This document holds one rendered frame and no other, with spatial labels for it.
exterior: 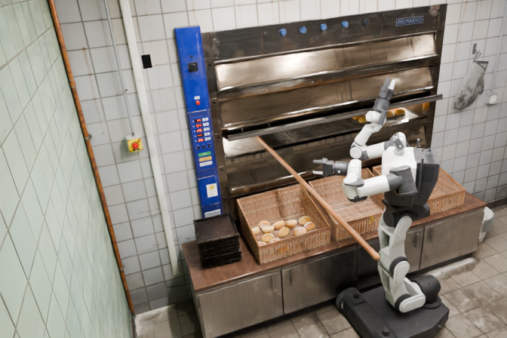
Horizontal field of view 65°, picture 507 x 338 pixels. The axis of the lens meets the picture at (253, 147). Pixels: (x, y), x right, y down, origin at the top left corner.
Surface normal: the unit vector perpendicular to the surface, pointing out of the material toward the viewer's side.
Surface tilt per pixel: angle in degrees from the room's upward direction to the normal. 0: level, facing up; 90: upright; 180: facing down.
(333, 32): 90
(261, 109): 70
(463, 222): 90
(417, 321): 0
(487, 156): 90
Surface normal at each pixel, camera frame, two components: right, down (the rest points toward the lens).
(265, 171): 0.28, 0.03
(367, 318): -0.07, -0.91
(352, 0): 0.32, 0.36
